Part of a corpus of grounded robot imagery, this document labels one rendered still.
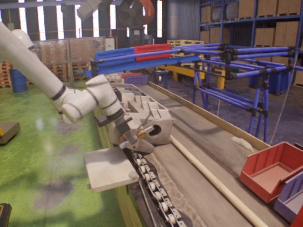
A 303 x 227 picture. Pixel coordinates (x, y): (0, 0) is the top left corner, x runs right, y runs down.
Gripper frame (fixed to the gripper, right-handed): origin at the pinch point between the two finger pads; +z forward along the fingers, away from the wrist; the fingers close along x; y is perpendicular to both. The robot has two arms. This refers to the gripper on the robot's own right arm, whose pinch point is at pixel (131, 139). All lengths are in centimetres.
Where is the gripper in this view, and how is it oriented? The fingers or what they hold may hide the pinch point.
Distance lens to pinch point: 88.2
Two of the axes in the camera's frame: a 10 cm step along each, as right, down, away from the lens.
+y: 8.4, -5.1, 1.5
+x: -3.6, -3.3, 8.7
